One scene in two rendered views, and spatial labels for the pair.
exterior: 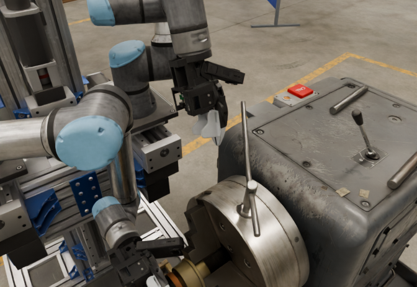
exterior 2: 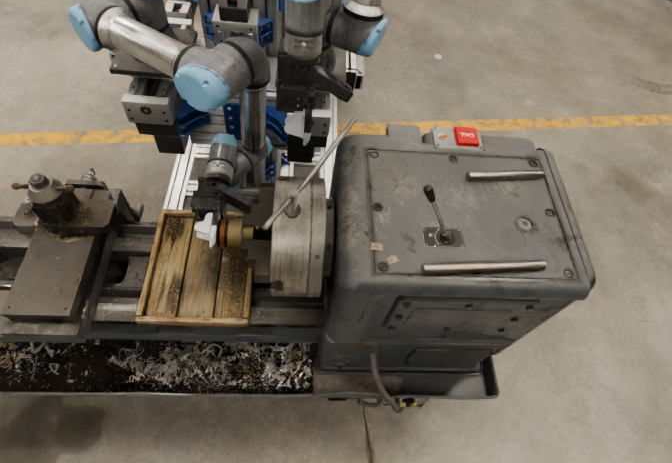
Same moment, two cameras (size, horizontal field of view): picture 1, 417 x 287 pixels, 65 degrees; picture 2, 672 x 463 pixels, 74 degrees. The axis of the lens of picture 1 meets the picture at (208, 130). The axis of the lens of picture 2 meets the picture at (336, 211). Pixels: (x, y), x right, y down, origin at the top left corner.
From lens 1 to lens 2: 0.54 m
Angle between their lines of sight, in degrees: 27
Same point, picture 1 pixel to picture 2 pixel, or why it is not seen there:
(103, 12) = not seen: outside the picture
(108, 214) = (217, 149)
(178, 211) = not seen: hidden behind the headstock
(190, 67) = (289, 67)
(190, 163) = not seen: hidden behind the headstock
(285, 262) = (296, 266)
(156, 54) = (340, 18)
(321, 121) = (445, 179)
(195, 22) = (300, 29)
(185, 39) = (289, 41)
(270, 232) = (296, 237)
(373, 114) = (509, 205)
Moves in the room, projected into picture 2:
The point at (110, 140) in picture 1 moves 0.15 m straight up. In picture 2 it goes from (211, 94) to (201, 36)
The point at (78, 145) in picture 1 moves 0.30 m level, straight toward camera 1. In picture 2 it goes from (188, 85) to (135, 190)
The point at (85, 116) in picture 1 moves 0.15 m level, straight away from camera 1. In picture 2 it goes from (201, 64) to (224, 25)
